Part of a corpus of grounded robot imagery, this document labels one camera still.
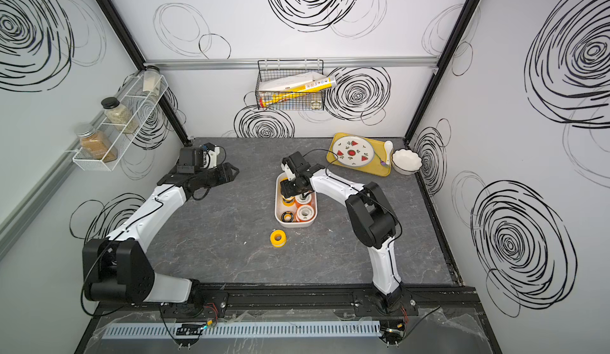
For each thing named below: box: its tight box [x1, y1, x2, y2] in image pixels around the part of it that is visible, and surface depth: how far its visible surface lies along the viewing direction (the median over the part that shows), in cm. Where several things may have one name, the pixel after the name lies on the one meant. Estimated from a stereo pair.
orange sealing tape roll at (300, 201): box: [294, 192, 313, 207], surface depth 95 cm
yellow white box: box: [258, 71, 338, 108], surface depth 88 cm
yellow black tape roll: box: [281, 211, 295, 224], surface depth 93 cm
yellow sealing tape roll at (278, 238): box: [270, 229, 287, 249], surface depth 88 cm
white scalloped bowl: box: [391, 148, 423, 177], surface depth 111 cm
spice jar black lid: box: [100, 96, 139, 135], surface depth 72 cm
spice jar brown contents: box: [74, 124, 118, 163], surface depth 65 cm
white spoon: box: [383, 139, 394, 166], surface depth 118 cm
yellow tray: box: [326, 151, 394, 177], surface depth 112 cm
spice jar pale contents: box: [142, 65, 162, 97], surface depth 88 cm
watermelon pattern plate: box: [332, 135, 375, 168], surface depth 117 cm
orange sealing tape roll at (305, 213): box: [294, 204, 317, 223], surface depth 91 cm
